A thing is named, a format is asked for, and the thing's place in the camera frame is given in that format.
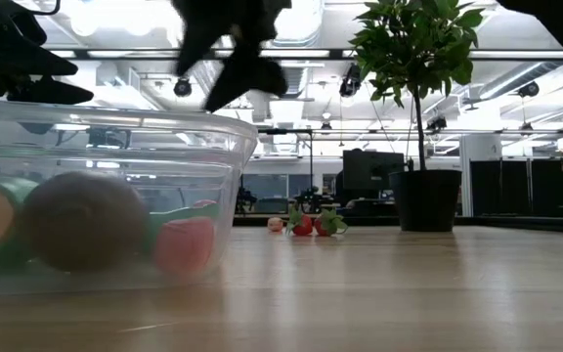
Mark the white pillar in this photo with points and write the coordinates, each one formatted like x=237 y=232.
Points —
x=479 y=151

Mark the clear plastic tupperware container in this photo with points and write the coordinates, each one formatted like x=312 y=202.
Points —
x=188 y=146

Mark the black plant pot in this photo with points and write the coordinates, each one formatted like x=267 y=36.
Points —
x=425 y=200

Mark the black aluminium rig frame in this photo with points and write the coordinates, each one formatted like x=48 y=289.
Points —
x=335 y=54

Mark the green toy pepper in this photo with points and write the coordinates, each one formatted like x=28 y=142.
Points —
x=174 y=215

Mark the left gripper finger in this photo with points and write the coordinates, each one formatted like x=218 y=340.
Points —
x=52 y=93
x=27 y=56

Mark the pink toy fruit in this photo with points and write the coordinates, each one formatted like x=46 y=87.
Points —
x=184 y=244

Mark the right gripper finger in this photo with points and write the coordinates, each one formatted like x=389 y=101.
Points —
x=196 y=49
x=252 y=75

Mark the green leafy plant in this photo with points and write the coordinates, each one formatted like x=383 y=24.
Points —
x=418 y=44

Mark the black ceiling spot lamp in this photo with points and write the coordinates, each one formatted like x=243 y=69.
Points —
x=437 y=123
x=528 y=89
x=350 y=84
x=182 y=88

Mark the black computer monitor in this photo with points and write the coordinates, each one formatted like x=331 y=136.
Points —
x=372 y=171

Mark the small pink toy ball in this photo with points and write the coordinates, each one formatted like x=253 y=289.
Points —
x=275 y=224

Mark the dark office partition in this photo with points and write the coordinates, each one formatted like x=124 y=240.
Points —
x=516 y=181

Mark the red toy strawberry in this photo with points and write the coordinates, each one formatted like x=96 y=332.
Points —
x=303 y=227
x=321 y=229

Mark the brown toy kiwi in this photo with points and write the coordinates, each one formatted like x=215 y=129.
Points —
x=83 y=220

